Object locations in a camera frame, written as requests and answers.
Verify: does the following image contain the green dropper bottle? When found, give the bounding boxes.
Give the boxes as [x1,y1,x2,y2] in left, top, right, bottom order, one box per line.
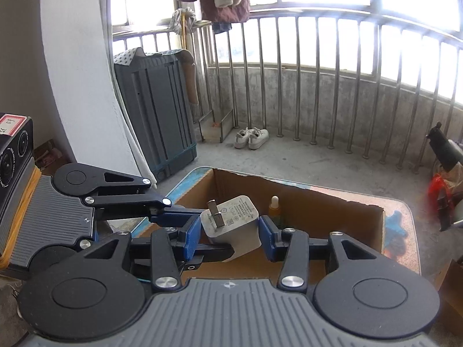
[268,195,286,230]

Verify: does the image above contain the white power adapter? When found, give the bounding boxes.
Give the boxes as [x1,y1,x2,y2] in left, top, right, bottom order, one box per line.
[200,195,261,262]

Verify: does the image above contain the brown cardboard box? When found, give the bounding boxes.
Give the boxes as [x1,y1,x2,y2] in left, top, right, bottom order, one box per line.
[130,168,384,292]

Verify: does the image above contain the left white sneaker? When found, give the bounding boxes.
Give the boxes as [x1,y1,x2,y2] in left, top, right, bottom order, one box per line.
[234,128,253,149]

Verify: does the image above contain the white sneaker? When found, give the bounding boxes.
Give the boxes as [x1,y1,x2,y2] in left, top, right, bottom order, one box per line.
[248,128,269,150]
[234,128,253,149]

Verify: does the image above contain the right white sneaker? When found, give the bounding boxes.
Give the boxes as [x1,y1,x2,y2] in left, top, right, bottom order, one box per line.
[248,128,269,150]

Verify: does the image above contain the dark grey cabinet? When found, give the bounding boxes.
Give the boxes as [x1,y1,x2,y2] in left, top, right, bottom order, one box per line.
[114,47,199,182]

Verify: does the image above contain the red plastic bag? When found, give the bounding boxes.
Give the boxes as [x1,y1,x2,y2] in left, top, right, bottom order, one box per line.
[427,174,452,214]

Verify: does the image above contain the small cardboard box on floor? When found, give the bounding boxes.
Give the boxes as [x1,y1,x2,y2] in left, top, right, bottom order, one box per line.
[435,257,463,337]

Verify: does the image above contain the wheelchair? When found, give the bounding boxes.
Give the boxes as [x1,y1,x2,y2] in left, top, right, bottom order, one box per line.
[426,121,462,232]

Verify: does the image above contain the metal balcony railing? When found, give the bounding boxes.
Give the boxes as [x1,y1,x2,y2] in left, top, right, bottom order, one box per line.
[112,7,462,171]

